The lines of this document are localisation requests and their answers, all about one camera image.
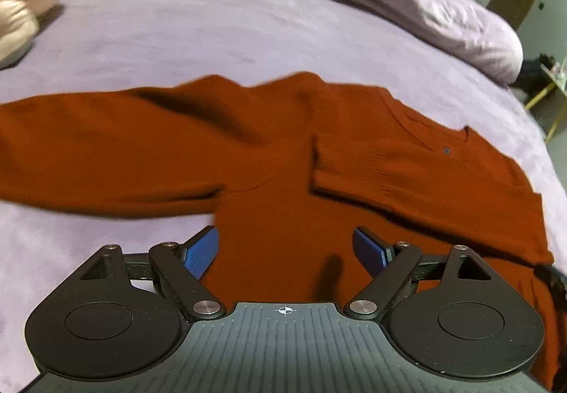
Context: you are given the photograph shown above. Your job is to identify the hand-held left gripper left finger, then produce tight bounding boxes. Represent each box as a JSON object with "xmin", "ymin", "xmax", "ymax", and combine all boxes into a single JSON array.
[{"xmin": 77, "ymin": 226, "xmax": 228, "ymax": 319}]

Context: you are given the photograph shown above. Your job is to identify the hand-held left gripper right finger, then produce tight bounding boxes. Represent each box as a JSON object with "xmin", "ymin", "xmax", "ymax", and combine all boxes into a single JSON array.
[{"xmin": 346, "ymin": 226, "xmax": 490, "ymax": 321}]

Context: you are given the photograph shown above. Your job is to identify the rust red sweater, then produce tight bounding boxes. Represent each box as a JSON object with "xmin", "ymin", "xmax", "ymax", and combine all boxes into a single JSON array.
[{"xmin": 0, "ymin": 72, "xmax": 560, "ymax": 393}]

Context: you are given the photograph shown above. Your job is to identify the bed with purple sheet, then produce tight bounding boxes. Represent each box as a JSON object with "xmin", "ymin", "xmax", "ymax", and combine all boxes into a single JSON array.
[{"xmin": 0, "ymin": 0, "xmax": 567, "ymax": 393}]

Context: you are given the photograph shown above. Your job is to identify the dark bag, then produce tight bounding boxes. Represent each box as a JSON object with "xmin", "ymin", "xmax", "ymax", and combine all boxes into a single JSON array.
[{"xmin": 517, "ymin": 54, "xmax": 556, "ymax": 102}]

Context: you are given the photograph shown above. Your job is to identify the small table with yellow legs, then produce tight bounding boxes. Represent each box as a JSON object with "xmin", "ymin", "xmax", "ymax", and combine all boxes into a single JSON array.
[{"xmin": 525, "ymin": 56, "xmax": 567, "ymax": 143}]

